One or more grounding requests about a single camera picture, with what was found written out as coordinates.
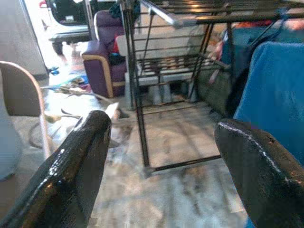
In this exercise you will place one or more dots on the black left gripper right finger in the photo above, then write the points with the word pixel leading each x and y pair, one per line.
pixel 268 180

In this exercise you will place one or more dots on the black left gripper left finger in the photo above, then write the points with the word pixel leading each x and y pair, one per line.
pixel 59 180

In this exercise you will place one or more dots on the blue cloth garment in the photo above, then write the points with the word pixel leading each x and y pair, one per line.
pixel 273 90

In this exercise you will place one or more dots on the light blue cushion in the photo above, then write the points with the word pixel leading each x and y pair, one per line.
pixel 9 142

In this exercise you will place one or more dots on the grey white folding chair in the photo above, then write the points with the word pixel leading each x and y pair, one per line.
pixel 21 95

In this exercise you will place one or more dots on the colourful clothes heap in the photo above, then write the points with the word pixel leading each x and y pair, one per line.
pixel 76 83

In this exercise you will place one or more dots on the grey green sofa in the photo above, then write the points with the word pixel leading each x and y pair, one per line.
pixel 213 95

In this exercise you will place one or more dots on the black metal drying rack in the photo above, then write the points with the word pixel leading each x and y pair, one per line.
pixel 140 118

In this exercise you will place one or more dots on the purple armchair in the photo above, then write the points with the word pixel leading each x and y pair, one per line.
pixel 102 54

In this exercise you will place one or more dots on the white plastic stool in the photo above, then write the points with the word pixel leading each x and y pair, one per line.
pixel 164 79

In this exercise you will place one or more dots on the blue hard suitcase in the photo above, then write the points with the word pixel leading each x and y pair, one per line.
pixel 251 35

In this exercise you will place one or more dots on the parked white car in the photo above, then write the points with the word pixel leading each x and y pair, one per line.
pixel 69 19

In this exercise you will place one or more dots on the dark teal clothing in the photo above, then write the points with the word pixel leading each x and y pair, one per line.
pixel 118 9

